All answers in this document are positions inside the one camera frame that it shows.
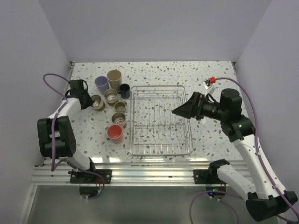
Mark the steel cup with handle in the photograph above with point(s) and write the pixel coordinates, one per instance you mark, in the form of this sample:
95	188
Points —
119	118

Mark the small grey-green mug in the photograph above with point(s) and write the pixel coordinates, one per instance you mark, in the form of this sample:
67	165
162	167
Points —
120	106

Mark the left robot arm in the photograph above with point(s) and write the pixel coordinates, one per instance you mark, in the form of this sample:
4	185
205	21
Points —
56	137

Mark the wire dish rack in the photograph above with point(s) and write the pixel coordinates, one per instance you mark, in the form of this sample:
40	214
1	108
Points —
155	130

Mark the red plastic cup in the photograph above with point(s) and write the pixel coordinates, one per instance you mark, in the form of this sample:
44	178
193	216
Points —
115	133

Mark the purple plastic cup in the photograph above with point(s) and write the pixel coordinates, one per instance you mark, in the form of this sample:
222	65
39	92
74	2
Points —
102	84

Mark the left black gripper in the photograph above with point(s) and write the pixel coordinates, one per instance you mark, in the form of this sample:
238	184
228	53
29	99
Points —
89	102

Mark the aluminium rail frame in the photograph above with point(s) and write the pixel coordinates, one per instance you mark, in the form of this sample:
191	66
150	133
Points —
128	174

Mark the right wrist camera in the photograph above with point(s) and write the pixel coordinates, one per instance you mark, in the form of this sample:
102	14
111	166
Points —
208	85

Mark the cream brown-banded cup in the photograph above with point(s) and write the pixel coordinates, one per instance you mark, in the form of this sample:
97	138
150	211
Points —
98	103
111	97

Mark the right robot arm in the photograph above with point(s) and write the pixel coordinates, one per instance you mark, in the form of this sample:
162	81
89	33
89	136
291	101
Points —
265	196

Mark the tall beige plastic cup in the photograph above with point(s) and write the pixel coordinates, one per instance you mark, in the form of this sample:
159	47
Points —
115	79

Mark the dark blue mug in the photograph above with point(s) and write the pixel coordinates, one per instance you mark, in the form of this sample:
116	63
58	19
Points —
124	91

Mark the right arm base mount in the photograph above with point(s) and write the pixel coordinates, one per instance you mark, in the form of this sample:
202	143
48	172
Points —
205	176

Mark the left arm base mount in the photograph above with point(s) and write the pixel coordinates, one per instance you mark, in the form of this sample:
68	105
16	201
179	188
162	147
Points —
103	175

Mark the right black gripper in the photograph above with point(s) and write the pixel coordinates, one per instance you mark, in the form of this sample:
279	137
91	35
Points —
191	109

